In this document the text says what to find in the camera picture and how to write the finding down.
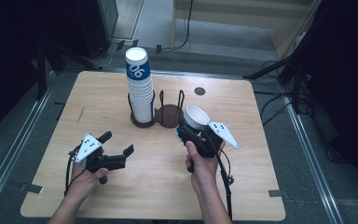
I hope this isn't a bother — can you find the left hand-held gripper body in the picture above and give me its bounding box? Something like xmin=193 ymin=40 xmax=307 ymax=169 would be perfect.
xmin=75 ymin=133 xmax=127 ymax=175

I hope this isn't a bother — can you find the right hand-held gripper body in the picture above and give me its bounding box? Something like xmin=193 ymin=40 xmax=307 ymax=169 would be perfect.
xmin=183 ymin=121 xmax=241 ymax=159

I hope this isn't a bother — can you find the blue-banded white paper cup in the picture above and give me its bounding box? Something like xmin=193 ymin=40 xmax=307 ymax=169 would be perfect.
xmin=175 ymin=105 xmax=212 ymax=142

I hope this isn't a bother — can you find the black wire cup holder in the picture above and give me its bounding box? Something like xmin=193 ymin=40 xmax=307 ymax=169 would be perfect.
xmin=127 ymin=89 xmax=186 ymax=130

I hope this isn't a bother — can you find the stack of white paper cups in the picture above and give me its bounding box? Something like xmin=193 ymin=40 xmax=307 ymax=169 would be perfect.
xmin=124 ymin=47 xmax=155 ymax=124

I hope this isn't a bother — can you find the person's right hand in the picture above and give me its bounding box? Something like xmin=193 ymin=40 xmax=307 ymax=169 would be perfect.
xmin=185 ymin=140 xmax=227 ymax=193

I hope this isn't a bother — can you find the person's left hand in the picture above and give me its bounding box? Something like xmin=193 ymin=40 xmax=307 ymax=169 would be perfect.
xmin=69 ymin=161 xmax=110 ymax=198

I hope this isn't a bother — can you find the black metal stand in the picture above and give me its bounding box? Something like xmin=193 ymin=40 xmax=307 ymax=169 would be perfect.
xmin=241 ymin=46 xmax=313 ymax=114

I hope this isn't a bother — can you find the left hand-held gripper cable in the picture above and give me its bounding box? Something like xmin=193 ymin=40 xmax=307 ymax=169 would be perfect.
xmin=63 ymin=150 xmax=87 ymax=197

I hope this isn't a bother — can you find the hand-held gripper cable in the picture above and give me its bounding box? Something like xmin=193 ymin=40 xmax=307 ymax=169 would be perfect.
xmin=209 ymin=136 xmax=236 ymax=222
xmin=63 ymin=150 xmax=87 ymax=197

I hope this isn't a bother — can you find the right hand-held gripper cable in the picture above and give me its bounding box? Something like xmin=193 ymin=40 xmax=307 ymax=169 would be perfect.
xmin=209 ymin=136 xmax=236 ymax=222

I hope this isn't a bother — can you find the black floor cable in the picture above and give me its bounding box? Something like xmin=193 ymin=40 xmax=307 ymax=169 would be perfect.
xmin=258 ymin=90 xmax=294 ymax=126

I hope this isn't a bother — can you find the white floor cable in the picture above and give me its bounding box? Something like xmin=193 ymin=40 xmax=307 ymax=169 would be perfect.
xmin=98 ymin=42 xmax=119 ymax=68

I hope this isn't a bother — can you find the aluminium floor rail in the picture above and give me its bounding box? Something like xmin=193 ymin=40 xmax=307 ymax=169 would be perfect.
xmin=0 ymin=70 xmax=58 ymax=216
xmin=280 ymin=92 xmax=347 ymax=224

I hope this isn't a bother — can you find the black hanging cable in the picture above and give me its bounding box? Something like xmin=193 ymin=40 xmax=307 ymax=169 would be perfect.
xmin=170 ymin=0 xmax=195 ymax=51

